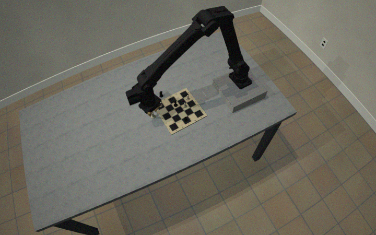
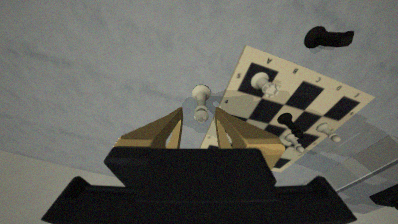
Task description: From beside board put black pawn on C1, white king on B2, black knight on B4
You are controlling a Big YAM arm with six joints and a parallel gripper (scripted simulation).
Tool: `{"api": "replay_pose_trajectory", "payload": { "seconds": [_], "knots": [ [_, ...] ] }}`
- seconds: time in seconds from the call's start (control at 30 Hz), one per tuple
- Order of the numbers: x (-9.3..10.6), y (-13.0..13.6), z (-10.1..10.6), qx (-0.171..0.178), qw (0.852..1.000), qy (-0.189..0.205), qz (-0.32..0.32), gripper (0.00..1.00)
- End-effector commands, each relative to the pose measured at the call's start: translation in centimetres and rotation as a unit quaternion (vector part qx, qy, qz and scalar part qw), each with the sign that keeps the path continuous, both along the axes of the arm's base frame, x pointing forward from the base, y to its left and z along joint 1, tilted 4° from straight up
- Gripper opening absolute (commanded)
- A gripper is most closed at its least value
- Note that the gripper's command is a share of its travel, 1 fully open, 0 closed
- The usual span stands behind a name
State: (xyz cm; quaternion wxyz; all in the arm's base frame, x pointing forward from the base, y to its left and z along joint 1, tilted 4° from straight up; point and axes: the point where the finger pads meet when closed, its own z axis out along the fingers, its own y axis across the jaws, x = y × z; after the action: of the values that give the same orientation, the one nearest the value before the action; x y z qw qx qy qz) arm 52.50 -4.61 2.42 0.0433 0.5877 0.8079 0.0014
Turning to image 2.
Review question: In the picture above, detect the black and cream chessboard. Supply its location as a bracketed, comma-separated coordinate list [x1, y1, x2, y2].
[218, 45, 374, 172]

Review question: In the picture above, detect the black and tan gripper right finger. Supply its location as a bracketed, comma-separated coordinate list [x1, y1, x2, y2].
[215, 107, 285, 170]

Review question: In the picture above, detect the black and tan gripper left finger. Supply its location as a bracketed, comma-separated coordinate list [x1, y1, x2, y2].
[114, 107, 183, 148]

